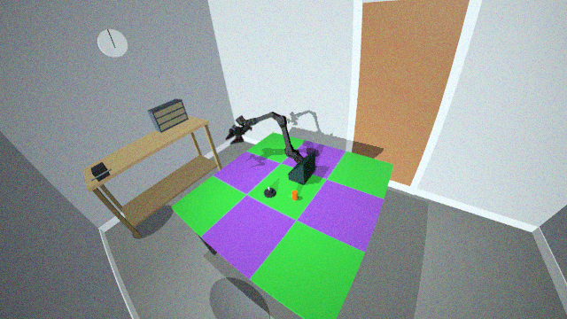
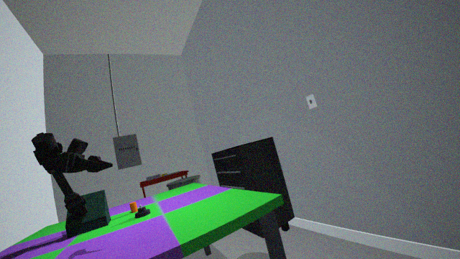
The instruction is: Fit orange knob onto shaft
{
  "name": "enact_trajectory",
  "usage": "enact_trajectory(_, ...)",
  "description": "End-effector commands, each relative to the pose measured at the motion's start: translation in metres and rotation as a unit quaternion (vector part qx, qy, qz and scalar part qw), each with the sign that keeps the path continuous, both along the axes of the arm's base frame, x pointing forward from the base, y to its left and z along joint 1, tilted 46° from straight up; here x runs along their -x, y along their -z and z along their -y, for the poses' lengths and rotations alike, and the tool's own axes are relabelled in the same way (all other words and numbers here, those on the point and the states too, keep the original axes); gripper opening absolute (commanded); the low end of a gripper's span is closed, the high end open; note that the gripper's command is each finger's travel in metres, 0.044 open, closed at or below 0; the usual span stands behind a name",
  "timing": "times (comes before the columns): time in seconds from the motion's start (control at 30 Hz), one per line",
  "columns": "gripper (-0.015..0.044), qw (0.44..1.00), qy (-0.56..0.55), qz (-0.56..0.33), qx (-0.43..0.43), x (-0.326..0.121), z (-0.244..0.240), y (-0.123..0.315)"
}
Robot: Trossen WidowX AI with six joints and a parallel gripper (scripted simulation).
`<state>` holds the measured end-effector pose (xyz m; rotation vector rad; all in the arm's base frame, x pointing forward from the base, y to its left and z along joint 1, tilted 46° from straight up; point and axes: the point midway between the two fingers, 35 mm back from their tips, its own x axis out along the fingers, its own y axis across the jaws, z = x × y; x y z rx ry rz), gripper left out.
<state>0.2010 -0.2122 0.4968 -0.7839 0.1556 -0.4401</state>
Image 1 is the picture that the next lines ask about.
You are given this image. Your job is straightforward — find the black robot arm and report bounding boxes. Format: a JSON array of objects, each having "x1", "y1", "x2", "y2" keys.
[{"x1": 232, "y1": 112, "x2": 305, "y2": 165}]

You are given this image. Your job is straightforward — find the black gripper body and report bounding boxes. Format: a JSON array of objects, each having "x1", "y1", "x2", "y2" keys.
[{"x1": 229, "y1": 128, "x2": 245, "y2": 142}]

